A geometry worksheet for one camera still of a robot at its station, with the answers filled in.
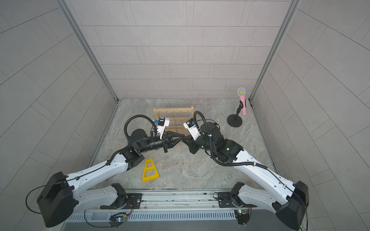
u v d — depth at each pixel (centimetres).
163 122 58
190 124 59
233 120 102
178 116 107
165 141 58
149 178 78
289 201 38
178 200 73
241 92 85
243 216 70
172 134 61
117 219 66
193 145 60
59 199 38
